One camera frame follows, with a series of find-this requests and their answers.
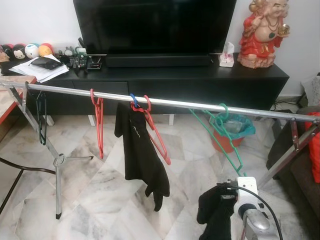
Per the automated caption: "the blue plastic hanger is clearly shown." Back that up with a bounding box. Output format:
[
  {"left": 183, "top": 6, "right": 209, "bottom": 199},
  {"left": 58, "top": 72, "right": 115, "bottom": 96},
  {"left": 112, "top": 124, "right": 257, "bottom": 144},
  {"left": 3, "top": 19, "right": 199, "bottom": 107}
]
[{"left": 129, "top": 93, "right": 142, "bottom": 109}]

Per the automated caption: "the teal bin liner bag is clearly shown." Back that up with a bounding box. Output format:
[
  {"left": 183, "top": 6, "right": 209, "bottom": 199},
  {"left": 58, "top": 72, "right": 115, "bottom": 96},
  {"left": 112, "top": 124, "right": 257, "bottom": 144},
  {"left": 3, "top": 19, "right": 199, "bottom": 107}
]
[{"left": 207, "top": 112, "right": 257, "bottom": 141}]

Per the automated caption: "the orange plastic bin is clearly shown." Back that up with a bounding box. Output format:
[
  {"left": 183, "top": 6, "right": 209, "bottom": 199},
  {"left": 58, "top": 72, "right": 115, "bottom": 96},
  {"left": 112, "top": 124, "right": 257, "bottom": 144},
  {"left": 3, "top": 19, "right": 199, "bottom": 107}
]
[{"left": 210, "top": 127, "right": 251, "bottom": 154}]

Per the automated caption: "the red plastic hanger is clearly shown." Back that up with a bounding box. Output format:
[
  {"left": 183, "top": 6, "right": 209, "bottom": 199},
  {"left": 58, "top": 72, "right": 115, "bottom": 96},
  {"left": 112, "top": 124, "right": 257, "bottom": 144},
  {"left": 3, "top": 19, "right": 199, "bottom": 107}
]
[
  {"left": 131, "top": 94, "right": 172, "bottom": 166},
  {"left": 89, "top": 88, "right": 106, "bottom": 160}
]

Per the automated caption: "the white paper stack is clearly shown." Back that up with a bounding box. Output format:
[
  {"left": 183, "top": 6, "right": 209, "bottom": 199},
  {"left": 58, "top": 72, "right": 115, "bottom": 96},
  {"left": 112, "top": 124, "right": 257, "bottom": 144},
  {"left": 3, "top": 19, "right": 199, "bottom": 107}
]
[{"left": 7, "top": 54, "right": 71, "bottom": 84}]

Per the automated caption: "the red laughing buddha figurine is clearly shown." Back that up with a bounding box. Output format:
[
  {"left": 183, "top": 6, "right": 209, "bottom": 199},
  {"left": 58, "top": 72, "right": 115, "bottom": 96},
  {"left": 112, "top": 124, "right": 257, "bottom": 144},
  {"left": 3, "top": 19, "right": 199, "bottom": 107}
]
[{"left": 236, "top": 0, "right": 292, "bottom": 70}]

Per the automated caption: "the black soundbar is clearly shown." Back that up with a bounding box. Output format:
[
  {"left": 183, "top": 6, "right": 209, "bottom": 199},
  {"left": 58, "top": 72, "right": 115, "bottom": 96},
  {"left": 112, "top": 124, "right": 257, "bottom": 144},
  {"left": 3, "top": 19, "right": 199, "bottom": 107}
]
[{"left": 104, "top": 54, "right": 212, "bottom": 69}]

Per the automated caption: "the red square cushion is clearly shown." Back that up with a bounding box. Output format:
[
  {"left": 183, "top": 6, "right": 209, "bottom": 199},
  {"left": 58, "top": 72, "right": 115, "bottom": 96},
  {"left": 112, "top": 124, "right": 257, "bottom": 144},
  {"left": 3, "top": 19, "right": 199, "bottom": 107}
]
[{"left": 306, "top": 111, "right": 320, "bottom": 184}]

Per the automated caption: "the dark grey fabric sofa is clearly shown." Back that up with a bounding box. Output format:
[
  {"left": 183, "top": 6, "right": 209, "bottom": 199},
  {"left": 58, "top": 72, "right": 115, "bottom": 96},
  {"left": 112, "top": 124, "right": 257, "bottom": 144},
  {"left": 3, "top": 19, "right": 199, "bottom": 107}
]
[{"left": 266, "top": 105, "right": 320, "bottom": 240}]

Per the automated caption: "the black flat television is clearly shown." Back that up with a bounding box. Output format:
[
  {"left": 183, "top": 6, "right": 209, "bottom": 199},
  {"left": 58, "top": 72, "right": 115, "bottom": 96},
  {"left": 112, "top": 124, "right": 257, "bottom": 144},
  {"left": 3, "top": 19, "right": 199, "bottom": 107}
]
[{"left": 72, "top": 0, "right": 238, "bottom": 56}]

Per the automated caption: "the black television cabinet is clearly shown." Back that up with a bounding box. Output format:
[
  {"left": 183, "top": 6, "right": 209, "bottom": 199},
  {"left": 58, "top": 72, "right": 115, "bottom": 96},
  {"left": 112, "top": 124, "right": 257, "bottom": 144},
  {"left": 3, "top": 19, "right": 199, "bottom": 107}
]
[{"left": 0, "top": 50, "right": 291, "bottom": 126}]

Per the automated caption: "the thin black hanger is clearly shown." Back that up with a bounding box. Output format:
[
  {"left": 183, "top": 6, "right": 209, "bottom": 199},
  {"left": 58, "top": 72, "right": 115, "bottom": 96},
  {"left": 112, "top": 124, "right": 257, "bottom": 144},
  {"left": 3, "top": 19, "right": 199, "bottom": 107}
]
[{"left": 34, "top": 90, "right": 49, "bottom": 147}]

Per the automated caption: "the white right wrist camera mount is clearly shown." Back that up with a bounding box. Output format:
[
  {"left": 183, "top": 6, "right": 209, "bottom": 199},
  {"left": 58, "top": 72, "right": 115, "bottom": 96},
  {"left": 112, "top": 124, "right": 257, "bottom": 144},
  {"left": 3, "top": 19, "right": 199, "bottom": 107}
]
[{"left": 234, "top": 176, "right": 260, "bottom": 219}]

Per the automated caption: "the silver metal clothes rack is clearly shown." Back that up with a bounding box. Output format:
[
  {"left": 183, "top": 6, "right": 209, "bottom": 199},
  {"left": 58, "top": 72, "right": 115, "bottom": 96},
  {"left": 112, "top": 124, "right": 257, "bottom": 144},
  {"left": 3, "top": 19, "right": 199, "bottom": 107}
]
[{"left": 0, "top": 80, "right": 320, "bottom": 221}]

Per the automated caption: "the white tissue box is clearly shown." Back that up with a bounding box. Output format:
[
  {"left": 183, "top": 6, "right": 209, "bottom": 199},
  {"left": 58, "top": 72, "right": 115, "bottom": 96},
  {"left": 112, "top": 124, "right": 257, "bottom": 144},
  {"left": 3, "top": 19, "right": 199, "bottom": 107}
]
[{"left": 218, "top": 41, "right": 236, "bottom": 68}]

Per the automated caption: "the black shirt with green logo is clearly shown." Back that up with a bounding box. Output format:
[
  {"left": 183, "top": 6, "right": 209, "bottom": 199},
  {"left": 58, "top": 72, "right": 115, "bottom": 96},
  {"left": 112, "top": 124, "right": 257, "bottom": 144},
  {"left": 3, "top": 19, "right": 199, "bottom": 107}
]
[{"left": 196, "top": 182, "right": 237, "bottom": 240}]

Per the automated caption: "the small grey figurine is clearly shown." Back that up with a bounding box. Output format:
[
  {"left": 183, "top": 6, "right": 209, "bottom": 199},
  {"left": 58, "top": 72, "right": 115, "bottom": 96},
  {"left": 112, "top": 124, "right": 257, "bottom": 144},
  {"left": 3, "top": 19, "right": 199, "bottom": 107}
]
[{"left": 62, "top": 45, "right": 75, "bottom": 57}]

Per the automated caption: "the green plastic hanger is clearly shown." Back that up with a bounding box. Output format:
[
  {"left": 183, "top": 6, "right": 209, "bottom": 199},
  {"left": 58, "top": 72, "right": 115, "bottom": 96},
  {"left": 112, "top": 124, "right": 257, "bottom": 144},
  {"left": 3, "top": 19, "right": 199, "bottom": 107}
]
[{"left": 188, "top": 103, "right": 247, "bottom": 177}]

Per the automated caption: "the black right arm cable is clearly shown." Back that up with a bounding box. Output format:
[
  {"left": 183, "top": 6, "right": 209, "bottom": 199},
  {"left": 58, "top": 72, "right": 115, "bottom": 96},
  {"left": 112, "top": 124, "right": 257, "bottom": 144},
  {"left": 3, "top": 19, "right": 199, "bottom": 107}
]
[{"left": 216, "top": 181, "right": 285, "bottom": 240}]

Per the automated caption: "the orange round toy head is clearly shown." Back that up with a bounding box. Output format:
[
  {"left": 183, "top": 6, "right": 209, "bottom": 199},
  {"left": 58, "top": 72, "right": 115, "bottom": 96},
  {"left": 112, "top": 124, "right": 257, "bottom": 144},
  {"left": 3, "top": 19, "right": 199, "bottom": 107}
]
[{"left": 38, "top": 42, "right": 55, "bottom": 57}]

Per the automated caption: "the black flat pouch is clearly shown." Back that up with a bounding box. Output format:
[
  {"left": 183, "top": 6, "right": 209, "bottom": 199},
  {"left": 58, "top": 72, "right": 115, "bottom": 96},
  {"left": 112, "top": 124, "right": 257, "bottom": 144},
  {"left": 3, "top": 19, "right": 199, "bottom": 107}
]
[{"left": 29, "top": 56, "right": 64, "bottom": 71}]

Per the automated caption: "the black shirt small white print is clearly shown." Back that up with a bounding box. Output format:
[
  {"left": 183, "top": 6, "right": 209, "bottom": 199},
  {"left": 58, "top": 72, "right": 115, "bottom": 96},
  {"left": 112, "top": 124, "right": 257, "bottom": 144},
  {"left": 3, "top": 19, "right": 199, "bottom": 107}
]
[{"left": 113, "top": 102, "right": 171, "bottom": 213}]

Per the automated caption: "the white lace covered side table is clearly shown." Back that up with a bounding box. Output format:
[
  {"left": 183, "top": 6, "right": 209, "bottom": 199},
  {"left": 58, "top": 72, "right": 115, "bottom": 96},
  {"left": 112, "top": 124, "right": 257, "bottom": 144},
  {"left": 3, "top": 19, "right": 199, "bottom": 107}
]
[{"left": 302, "top": 75, "right": 320, "bottom": 108}]

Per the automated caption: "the white teal round toy head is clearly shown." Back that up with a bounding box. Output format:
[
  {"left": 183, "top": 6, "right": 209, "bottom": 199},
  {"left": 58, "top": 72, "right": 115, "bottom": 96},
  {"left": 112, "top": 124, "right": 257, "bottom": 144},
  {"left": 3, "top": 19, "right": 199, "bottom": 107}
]
[{"left": 25, "top": 43, "right": 40, "bottom": 59}]

